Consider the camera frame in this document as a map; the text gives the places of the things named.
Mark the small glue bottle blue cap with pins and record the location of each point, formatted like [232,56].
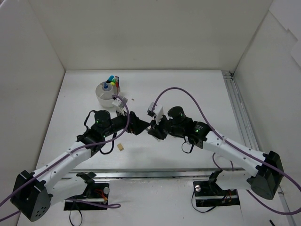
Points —
[105,86]

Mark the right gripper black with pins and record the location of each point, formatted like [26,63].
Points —
[160,128]

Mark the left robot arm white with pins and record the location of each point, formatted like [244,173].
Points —
[35,192]

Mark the aluminium rail front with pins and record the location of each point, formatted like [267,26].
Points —
[145,173]

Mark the aluminium rail right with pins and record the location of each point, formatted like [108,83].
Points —
[242,119]

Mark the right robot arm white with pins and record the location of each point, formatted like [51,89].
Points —
[262,168]

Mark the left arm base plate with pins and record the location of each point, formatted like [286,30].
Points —
[96,198]

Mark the white round desk organizer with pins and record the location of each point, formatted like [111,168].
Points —
[105,98]

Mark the tan eraser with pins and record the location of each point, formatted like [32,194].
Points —
[120,147]

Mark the black highlighter blue cap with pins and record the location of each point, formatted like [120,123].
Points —
[110,79]

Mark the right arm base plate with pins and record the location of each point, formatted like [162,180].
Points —
[210,195]

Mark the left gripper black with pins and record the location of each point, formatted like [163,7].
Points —
[133,123]

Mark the red gel pen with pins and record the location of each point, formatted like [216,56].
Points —
[117,88]

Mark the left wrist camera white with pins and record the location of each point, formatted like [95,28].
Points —
[119,104]

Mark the aluminium rail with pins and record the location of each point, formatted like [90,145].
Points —
[145,173]
[242,119]

